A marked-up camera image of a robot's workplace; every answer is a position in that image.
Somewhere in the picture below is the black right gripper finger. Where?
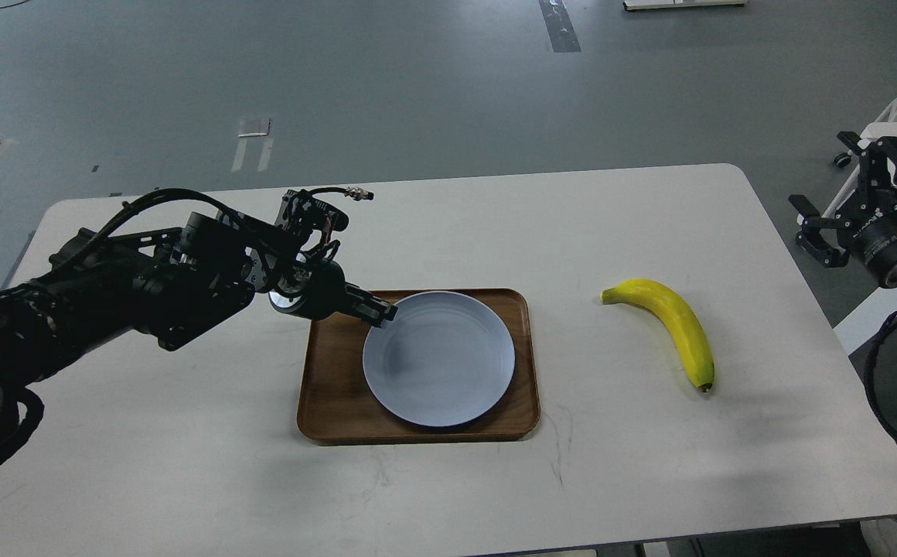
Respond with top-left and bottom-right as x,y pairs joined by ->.
837,131 -> 897,225
788,194 -> 851,268

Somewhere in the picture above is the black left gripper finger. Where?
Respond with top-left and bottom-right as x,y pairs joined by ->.
340,303 -> 387,328
343,283 -> 398,320

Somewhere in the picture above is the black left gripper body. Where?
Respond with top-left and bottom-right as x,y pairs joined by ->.
268,261 -> 346,320

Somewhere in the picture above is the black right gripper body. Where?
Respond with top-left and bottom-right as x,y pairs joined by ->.
835,203 -> 897,289

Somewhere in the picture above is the light blue plate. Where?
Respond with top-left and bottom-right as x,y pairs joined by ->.
361,290 -> 517,428

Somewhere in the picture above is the yellow banana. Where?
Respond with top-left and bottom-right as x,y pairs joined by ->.
600,278 -> 716,394

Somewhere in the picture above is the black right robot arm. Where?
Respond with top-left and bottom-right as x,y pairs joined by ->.
789,131 -> 897,442

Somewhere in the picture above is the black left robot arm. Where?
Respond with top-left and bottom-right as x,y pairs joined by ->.
0,186 -> 397,466

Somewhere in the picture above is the white shoe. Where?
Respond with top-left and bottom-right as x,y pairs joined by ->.
860,518 -> 897,556

